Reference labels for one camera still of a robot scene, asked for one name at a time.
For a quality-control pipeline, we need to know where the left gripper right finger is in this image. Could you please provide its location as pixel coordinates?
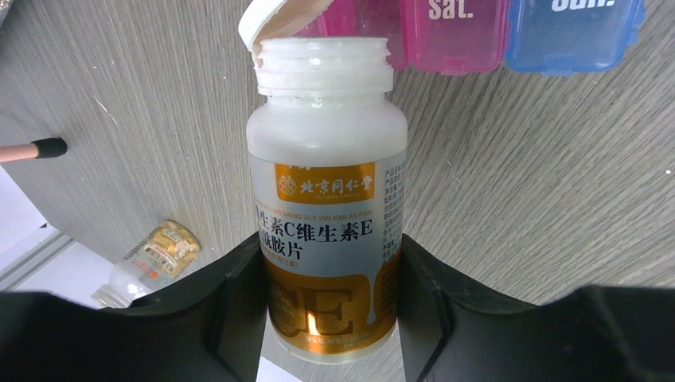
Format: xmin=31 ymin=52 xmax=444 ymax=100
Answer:
xmin=397 ymin=236 xmax=674 ymax=381

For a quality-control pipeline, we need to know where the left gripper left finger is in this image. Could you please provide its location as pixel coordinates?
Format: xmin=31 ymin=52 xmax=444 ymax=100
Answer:
xmin=1 ymin=235 xmax=267 ymax=381

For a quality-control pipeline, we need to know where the white vitamin pill bottle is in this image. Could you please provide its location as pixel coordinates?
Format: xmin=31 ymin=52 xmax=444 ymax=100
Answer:
xmin=238 ymin=1 xmax=408 ymax=364

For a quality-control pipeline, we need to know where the small amber pill bottle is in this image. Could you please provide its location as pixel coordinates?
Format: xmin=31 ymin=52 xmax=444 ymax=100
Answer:
xmin=92 ymin=220 xmax=201 ymax=308

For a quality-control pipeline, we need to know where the pink music stand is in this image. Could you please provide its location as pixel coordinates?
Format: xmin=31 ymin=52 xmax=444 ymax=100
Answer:
xmin=0 ymin=138 xmax=68 ymax=163

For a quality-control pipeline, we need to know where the pink blue weekly pill organizer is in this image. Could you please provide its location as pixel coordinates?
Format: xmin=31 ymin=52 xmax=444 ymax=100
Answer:
xmin=300 ymin=0 xmax=646 ymax=76

